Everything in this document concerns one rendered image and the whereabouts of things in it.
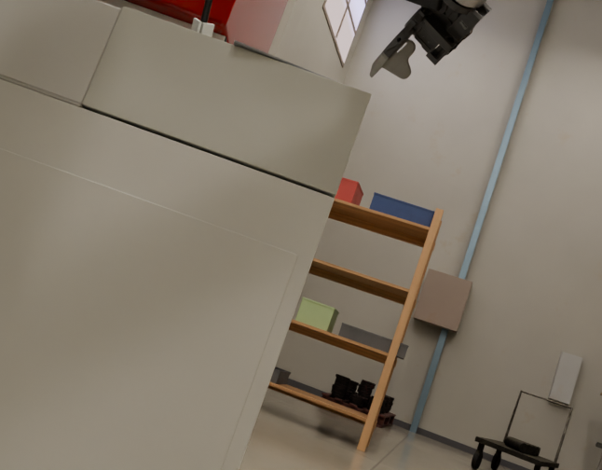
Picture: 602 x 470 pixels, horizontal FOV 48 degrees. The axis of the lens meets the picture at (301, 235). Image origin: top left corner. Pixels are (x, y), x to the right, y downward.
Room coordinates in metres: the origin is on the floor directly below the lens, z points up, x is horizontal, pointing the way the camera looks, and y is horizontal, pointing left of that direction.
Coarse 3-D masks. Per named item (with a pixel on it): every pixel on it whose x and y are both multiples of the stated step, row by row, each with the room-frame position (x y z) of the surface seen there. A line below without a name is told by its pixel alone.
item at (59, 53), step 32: (0, 0) 0.87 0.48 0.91; (32, 0) 0.87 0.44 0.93; (64, 0) 0.87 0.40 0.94; (96, 0) 0.87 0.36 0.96; (0, 32) 0.87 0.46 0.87; (32, 32) 0.87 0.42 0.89; (64, 32) 0.87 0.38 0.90; (96, 32) 0.87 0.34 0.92; (0, 64) 0.87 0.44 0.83; (32, 64) 0.87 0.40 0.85; (64, 64) 0.87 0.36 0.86; (96, 64) 0.87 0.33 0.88; (64, 96) 0.87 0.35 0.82
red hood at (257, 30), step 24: (144, 0) 1.45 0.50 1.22; (168, 0) 1.44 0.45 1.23; (192, 0) 1.44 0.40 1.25; (216, 0) 1.44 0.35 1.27; (240, 0) 1.50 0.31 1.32; (264, 0) 1.77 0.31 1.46; (216, 24) 1.45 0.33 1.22; (240, 24) 1.60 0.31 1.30; (264, 24) 1.91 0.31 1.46; (264, 48) 2.07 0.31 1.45
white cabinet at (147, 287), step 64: (0, 128) 0.87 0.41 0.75; (64, 128) 0.87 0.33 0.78; (128, 128) 0.87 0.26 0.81; (0, 192) 0.86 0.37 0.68; (64, 192) 0.86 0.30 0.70; (128, 192) 0.86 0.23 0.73; (192, 192) 0.86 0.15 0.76; (256, 192) 0.86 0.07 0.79; (0, 256) 0.86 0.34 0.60; (64, 256) 0.86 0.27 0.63; (128, 256) 0.86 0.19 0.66; (192, 256) 0.86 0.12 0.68; (256, 256) 0.86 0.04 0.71; (0, 320) 0.86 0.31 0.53; (64, 320) 0.86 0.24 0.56; (128, 320) 0.86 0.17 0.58; (192, 320) 0.86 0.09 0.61; (256, 320) 0.86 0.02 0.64; (0, 384) 0.86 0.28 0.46; (64, 384) 0.86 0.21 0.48; (128, 384) 0.86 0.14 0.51; (192, 384) 0.86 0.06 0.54; (256, 384) 0.86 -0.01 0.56; (0, 448) 0.86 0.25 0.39; (64, 448) 0.86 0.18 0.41; (128, 448) 0.86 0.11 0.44; (192, 448) 0.86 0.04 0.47
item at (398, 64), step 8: (408, 40) 1.04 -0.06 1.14; (408, 48) 1.05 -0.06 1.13; (384, 56) 1.06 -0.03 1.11; (392, 56) 1.06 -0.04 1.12; (400, 56) 1.06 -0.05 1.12; (408, 56) 1.06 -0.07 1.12; (376, 64) 1.08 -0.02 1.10; (384, 64) 1.07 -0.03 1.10; (392, 64) 1.07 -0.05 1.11; (400, 64) 1.07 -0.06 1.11; (408, 64) 1.06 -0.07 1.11; (376, 72) 1.10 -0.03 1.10; (392, 72) 1.08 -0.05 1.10; (400, 72) 1.07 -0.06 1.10; (408, 72) 1.07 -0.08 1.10
